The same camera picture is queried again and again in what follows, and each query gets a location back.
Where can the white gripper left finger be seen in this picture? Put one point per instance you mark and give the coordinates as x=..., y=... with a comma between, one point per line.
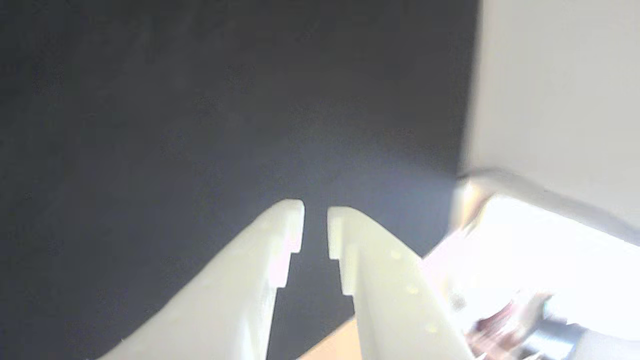
x=235, y=285

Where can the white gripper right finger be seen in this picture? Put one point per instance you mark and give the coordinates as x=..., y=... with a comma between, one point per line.
x=390, y=300

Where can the brown patterned cloth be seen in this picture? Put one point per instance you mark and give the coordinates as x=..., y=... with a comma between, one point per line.
x=505, y=325

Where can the black mouse mat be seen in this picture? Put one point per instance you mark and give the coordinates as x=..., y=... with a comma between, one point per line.
x=200, y=125

